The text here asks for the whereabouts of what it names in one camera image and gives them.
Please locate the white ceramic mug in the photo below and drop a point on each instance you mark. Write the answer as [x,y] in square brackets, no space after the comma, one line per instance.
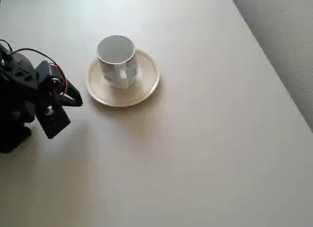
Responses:
[115,51]

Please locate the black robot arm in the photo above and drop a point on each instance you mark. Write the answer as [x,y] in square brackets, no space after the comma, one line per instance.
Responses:
[14,95]

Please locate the cream saucer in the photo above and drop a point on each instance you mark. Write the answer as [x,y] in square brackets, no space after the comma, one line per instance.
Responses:
[146,73]

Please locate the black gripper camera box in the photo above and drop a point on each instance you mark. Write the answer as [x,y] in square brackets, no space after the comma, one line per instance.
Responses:
[53,123]

